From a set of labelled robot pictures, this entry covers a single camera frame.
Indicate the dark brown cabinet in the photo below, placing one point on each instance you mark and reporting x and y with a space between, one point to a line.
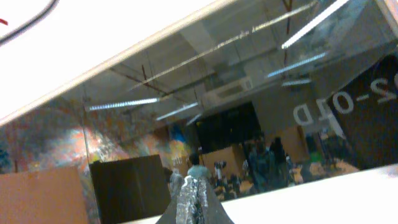
130 189

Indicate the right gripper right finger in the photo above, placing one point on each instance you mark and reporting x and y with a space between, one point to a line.
211 209

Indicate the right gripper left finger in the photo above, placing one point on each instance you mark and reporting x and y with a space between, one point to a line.
183 209

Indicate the ceiling air conditioner unit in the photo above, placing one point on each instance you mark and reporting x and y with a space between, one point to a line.
228 91

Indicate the orange brown partition board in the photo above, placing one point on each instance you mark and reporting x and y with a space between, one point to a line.
47 196

